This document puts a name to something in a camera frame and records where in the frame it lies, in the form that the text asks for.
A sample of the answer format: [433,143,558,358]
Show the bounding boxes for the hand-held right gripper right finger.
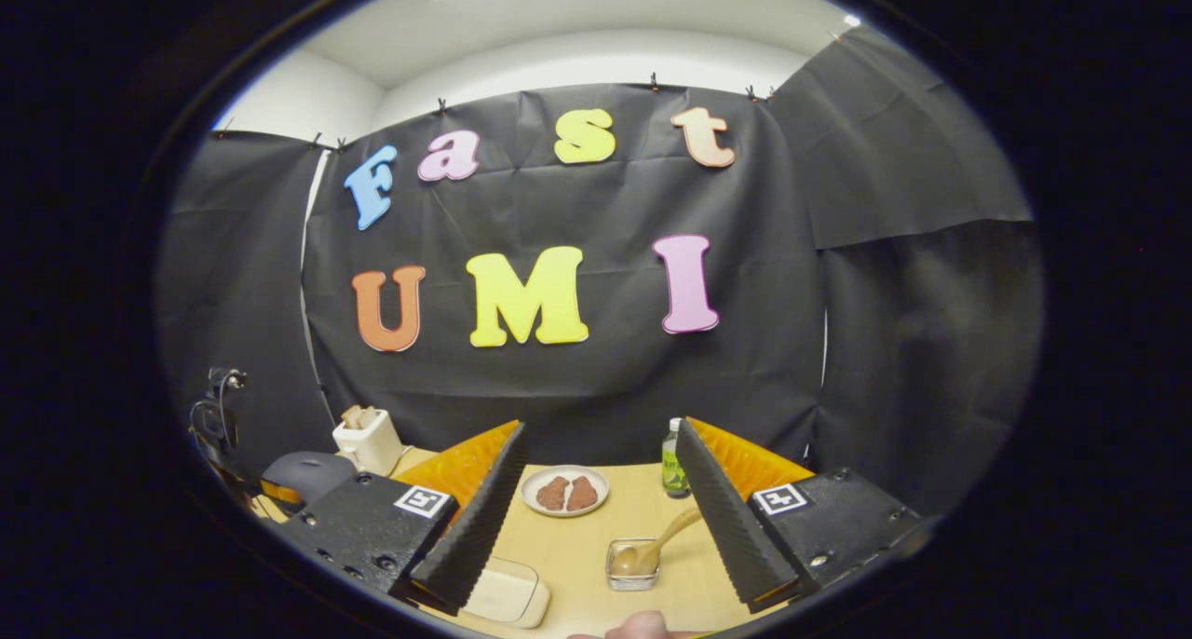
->
[674,416,933,616]

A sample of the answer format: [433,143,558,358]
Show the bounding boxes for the white round plate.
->
[520,465,611,519]

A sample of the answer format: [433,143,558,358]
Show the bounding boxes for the wooden spoon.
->
[611,506,705,576]

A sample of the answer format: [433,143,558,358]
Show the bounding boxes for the green drink bottle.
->
[661,418,693,500]

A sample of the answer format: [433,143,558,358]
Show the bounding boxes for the dark grey rice cooker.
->
[260,451,358,507]

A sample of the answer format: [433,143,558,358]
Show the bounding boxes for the black backdrop cloth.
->
[154,26,1046,530]

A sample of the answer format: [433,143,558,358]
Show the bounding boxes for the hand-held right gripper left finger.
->
[279,420,531,618]

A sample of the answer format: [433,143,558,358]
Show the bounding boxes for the clear chopstick holder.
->
[605,537,663,592]

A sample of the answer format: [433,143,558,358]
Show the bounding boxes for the clear plastic rice box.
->
[463,557,552,631]

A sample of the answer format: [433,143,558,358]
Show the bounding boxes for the white utensil holder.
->
[332,405,404,478]

